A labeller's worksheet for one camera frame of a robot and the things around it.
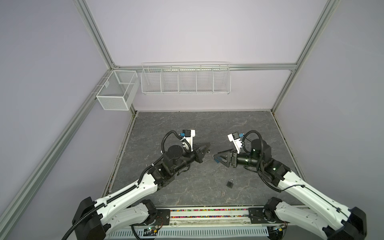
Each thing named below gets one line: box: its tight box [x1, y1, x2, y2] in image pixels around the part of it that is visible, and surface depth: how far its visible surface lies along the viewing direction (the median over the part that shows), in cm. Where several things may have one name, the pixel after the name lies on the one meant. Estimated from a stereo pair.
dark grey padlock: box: [226, 178, 234, 189], surface depth 86 cm
